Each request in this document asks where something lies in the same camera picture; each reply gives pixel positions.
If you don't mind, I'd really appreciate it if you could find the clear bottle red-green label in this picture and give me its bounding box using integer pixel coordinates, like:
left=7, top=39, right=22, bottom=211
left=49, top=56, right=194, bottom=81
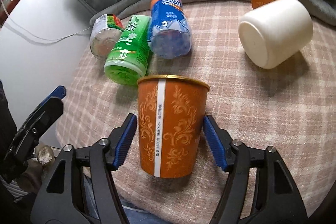
left=90, top=14, right=124, bottom=60

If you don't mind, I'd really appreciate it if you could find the white plastic cup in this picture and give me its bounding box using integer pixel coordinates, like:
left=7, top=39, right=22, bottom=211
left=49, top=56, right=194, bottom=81
left=238, top=0, right=313, bottom=69

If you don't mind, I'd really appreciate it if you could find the gloved left hand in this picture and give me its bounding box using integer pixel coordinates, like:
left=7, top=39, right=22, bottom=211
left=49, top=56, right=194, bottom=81
left=15, top=143, right=55, bottom=194

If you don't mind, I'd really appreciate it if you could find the green tea bottle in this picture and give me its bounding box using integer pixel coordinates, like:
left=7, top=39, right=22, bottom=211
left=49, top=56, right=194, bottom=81
left=104, top=14, right=150, bottom=86

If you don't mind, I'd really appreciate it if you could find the blue orange-capped bottle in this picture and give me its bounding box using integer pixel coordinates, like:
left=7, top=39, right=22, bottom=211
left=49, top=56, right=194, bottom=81
left=147, top=0, right=192, bottom=59

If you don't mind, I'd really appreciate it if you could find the orange patterned paper cup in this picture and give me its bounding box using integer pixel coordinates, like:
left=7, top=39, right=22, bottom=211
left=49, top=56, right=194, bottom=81
left=137, top=75, right=210, bottom=178

